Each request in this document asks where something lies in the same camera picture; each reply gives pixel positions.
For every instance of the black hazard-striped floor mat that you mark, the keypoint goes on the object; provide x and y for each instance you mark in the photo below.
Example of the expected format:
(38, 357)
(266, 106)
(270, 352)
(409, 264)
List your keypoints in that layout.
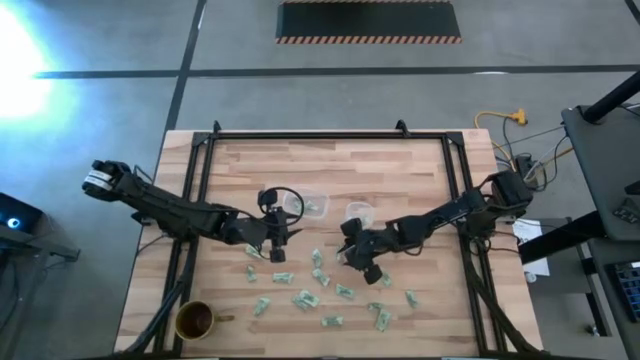
(367, 20)

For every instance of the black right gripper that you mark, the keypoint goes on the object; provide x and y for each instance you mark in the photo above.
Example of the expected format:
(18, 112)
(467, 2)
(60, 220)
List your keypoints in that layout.
(372, 245)

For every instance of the gray desk top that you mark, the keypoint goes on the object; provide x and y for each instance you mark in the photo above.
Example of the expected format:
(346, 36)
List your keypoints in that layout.
(605, 165)

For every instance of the large clear plastic container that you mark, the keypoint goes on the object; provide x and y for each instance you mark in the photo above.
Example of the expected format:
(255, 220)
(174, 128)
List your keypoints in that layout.
(322, 197)

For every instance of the small clear plastic container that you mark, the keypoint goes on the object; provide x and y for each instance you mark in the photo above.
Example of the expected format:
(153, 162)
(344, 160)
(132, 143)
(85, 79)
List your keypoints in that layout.
(361, 207)

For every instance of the white paper sheet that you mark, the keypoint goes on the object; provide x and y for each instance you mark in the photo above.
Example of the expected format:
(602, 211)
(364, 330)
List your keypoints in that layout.
(535, 265)

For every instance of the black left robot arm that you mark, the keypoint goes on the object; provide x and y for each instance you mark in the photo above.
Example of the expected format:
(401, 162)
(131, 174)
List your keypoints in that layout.
(165, 207)

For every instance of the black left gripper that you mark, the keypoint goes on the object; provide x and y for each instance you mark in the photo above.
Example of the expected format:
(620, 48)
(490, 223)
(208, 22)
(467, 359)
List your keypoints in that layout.
(277, 230)

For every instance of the black aluminium table frame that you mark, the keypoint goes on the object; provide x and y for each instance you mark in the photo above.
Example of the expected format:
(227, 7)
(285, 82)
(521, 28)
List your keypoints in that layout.
(330, 135)

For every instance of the small white cup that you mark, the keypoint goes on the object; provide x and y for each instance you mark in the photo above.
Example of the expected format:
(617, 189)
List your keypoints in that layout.
(530, 277)

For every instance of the small metal bolt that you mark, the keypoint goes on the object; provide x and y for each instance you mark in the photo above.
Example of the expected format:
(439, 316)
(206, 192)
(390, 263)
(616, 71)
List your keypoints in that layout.
(593, 330)

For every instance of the black power strip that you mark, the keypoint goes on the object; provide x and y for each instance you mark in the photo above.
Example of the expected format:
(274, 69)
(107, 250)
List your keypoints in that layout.
(522, 161)

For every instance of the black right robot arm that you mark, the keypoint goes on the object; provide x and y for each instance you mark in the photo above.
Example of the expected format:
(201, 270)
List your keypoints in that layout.
(450, 215)

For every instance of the black controller on desk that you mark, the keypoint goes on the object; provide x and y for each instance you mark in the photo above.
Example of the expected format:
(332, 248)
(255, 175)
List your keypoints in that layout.
(627, 212)

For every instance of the dark gray keyboard desk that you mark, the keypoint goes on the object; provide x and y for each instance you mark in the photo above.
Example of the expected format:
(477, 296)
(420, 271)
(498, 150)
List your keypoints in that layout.
(620, 340)

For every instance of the black keyboard with lit keys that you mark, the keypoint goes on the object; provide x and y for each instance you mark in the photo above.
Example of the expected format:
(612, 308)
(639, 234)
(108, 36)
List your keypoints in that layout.
(627, 290)

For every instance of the black round pole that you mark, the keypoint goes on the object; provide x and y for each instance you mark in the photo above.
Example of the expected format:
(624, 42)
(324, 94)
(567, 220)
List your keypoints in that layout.
(612, 100)

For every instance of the black device with blue light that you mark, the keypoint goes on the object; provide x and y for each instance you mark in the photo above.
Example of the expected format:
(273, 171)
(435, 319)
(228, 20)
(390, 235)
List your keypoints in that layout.
(22, 215)

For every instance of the black desk leg bar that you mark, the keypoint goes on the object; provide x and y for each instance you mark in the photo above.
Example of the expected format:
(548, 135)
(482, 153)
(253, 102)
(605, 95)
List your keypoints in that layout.
(555, 242)

